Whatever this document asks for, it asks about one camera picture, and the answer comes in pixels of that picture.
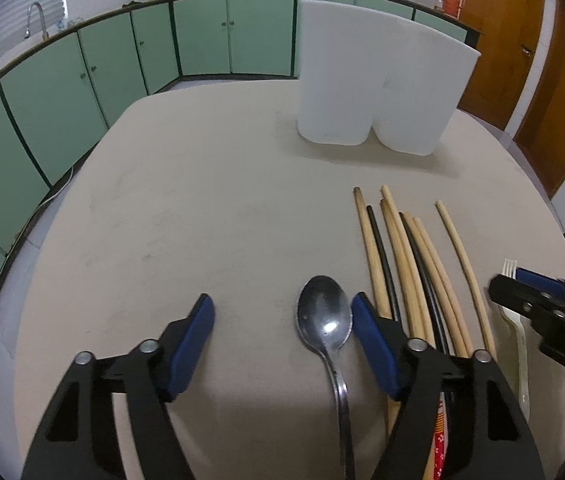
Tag metal spoon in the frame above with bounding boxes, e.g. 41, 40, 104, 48
296, 275, 356, 479

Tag chrome faucet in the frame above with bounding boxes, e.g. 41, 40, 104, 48
23, 1, 49, 42

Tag wooden door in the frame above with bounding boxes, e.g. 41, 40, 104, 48
459, 0, 544, 129
515, 0, 565, 196

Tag plain bamboo chopstick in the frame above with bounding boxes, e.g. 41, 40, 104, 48
353, 186, 392, 320
414, 217, 473, 358
435, 200, 497, 358

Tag white plastic fork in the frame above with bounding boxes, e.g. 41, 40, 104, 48
496, 257, 532, 422

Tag black chopstick gold band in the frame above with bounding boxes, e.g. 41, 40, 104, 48
400, 212, 450, 356

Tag green lower kitchen cabinets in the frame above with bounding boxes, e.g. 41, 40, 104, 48
0, 0, 480, 274

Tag white twin utensil holder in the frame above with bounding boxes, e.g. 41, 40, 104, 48
297, 0, 480, 156

